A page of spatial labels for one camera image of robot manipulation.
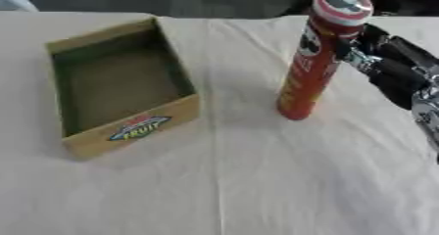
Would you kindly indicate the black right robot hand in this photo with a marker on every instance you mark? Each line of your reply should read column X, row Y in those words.
column 400, row 72

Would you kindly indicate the tall red snack can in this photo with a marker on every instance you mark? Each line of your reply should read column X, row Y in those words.
column 311, row 69

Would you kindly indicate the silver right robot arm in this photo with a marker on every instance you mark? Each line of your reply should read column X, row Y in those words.
column 427, row 115

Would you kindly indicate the tan cardboard box green inside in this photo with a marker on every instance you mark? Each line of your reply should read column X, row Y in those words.
column 123, row 88

